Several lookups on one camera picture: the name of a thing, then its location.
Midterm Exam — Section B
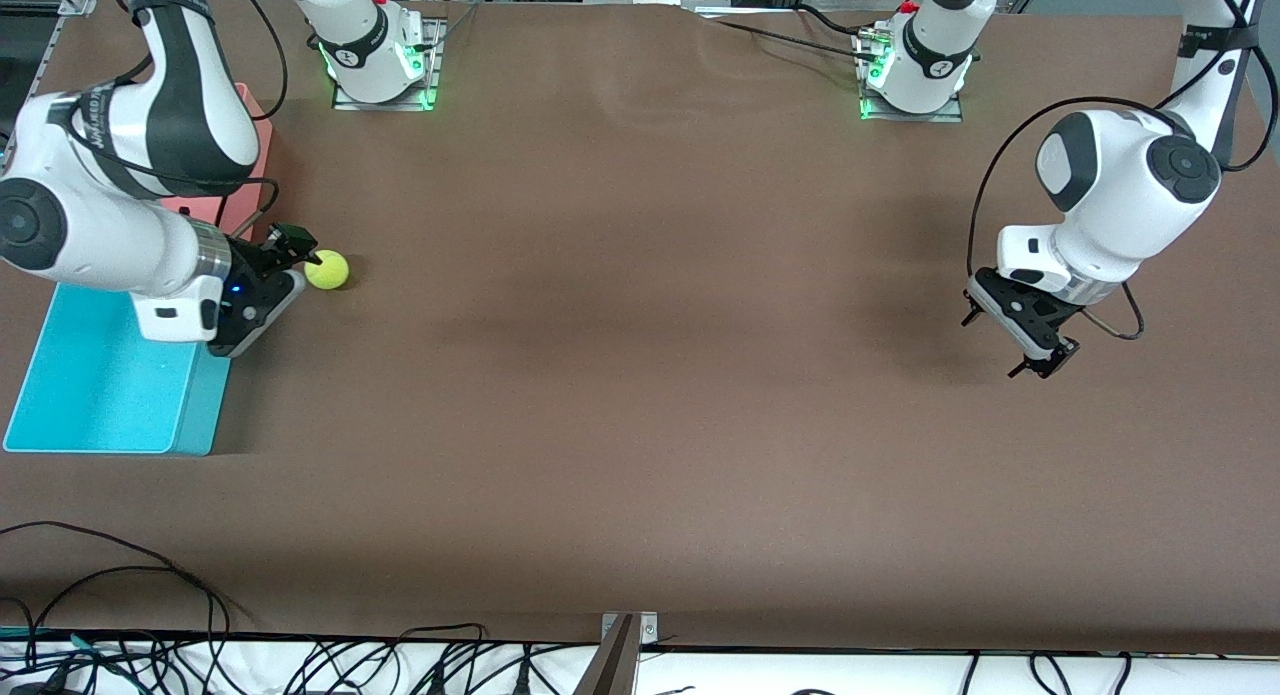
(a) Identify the yellow-green tennis ball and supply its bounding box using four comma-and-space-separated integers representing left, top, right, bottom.
305, 250, 351, 291

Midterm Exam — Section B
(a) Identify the pink plastic bin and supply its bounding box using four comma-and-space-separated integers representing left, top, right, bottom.
160, 82, 274, 251

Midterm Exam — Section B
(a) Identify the blue plastic bin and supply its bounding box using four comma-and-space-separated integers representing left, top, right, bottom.
2, 280, 233, 457

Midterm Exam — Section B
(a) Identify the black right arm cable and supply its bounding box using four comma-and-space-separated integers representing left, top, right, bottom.
232, 0, 289, 122

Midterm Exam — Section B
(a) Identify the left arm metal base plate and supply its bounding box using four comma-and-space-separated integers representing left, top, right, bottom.
858, 30, 964, 123

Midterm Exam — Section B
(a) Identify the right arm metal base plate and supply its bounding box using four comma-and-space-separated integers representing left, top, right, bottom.
332, 20, 442, 112

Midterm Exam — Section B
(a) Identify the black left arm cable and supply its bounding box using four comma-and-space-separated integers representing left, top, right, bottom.
966, 0, 1280, 342

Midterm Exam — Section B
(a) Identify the long black looping cable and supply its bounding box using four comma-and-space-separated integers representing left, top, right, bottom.
20, 565, 233, 641
0, 520, 219, 641

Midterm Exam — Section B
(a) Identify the black cable to arm base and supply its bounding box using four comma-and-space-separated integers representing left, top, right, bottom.
700, 15, 881, 64

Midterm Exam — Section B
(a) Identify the teal cable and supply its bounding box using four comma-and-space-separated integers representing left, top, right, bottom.
0, 627, 136, 658

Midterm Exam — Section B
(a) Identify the small metal bracket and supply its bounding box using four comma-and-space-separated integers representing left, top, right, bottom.
602, 612, 659, 646

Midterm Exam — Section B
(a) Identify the grey aluminium camera post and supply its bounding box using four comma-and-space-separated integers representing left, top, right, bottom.
570, 615, 641, 695

